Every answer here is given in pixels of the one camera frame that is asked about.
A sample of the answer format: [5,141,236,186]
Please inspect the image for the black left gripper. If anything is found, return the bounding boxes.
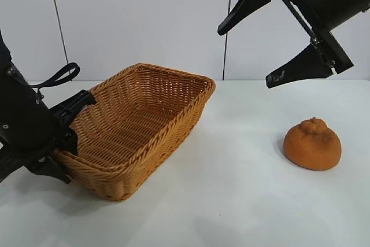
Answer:
[0,61,97,185]

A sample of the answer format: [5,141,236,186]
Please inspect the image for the bumpy orange fruit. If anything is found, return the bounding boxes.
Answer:
[283,116,342,170]

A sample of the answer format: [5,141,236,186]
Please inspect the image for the tan woven wicker basket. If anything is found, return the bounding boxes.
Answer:
[53,62,217,203]

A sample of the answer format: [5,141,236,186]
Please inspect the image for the black looped cable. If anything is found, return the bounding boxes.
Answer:
[28,62,81,89]

